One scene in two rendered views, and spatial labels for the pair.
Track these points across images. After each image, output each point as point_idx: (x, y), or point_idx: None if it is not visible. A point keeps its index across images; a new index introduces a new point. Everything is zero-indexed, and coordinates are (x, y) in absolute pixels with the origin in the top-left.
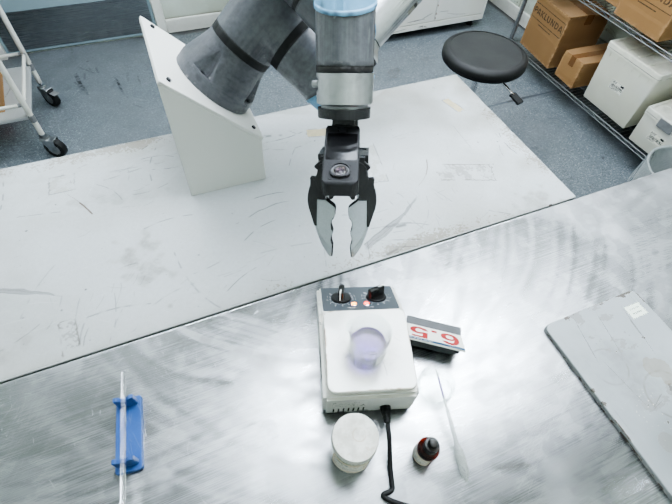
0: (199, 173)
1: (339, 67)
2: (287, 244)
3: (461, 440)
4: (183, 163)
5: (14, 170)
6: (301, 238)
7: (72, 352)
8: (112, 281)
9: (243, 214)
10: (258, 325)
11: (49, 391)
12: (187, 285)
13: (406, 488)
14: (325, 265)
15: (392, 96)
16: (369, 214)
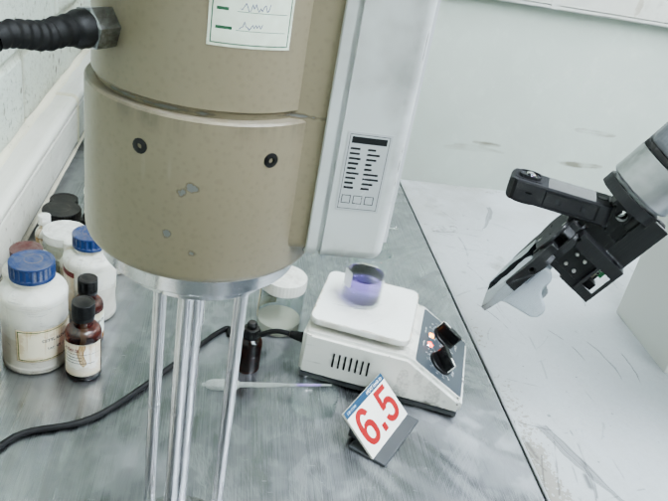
0: (635, 292)
1: (649, 137)
2: (543, 359)
3: (243, 401)
4: (636, 267)
5: None
6: (554, 372)
7: (426, 228)
8: (495, 251)
9: (590, 339)
10: (430, 311)
11: (396, 217)
12: (486, 284)
13: (224, 345)
14: (508, 379)
15: None
16: (518, 270)
